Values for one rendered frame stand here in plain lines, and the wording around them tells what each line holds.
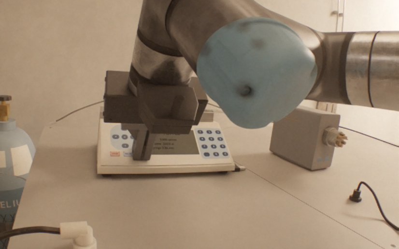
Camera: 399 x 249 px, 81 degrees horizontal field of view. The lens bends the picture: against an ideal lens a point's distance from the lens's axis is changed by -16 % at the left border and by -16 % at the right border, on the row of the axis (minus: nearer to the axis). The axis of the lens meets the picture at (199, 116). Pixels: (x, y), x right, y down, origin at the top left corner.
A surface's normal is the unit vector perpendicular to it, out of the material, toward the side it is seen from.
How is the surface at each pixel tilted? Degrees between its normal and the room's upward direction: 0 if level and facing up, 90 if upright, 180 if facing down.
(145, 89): 37
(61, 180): 0
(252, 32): 55
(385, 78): 111
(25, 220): 0
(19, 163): 76
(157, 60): 122
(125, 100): 127
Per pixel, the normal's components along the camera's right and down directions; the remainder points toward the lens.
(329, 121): 0.44, 0.19
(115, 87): 0.29, -0.67
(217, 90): -0.87, 0.34
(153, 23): -0.57, 0.45
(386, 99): -0.59, 0.73
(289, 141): -0.89, -0.02
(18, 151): 0.86, -0.22
